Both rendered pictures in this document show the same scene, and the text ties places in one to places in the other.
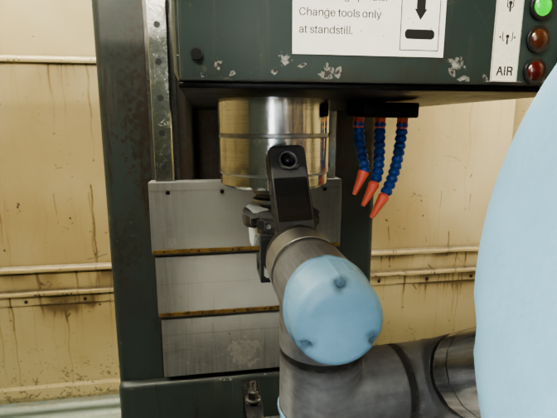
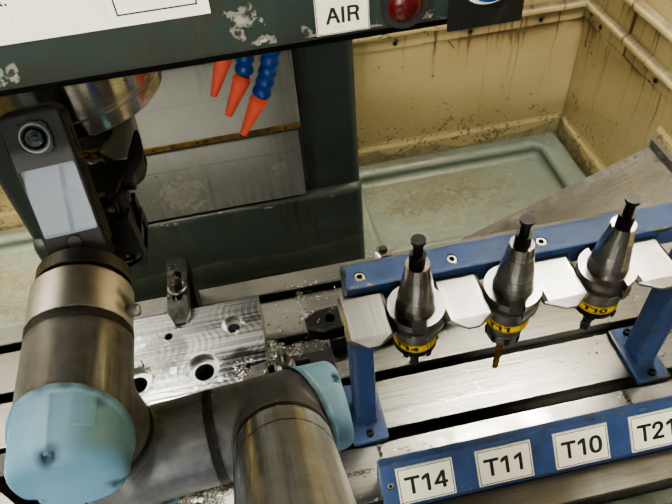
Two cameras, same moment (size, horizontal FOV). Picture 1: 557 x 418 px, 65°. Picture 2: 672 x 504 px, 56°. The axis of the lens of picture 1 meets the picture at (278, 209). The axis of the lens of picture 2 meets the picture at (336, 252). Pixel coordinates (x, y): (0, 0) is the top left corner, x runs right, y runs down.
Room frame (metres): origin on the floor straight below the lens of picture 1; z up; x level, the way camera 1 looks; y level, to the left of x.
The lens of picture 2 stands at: (0.15, -0.23, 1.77)
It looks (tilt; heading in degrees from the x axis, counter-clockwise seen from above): 48 degrees down; 2
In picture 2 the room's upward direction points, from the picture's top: 6 degrees counter-clockwise
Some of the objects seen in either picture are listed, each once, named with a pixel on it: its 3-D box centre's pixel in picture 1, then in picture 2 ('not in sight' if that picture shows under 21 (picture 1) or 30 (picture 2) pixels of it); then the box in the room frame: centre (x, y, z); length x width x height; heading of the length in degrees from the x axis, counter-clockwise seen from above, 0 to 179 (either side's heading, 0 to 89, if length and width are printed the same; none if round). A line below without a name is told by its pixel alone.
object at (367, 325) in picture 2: not in sight; (366, 321); (0.55, -0.24, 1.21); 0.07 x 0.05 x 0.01; 9
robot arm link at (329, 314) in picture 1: (322, 298); (76, 407); (0.36, -0.04, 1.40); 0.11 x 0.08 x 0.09; 9
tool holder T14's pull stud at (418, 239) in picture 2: not in sight; (418, 251); (0.56, -0.30, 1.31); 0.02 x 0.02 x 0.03
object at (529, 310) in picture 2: not in sight; (511, 292); (0.58, -0.41, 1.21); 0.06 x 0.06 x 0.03
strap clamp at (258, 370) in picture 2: not in sight; (292, 378); (0.63, -0.13, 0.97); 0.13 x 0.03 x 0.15; 99
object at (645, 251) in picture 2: not in sight; (650, 264); (0.60, -0.57, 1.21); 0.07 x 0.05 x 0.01; 9
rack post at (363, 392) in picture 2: not in sight; (361, 360); (0.61, -0.23, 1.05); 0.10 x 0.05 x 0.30; 9
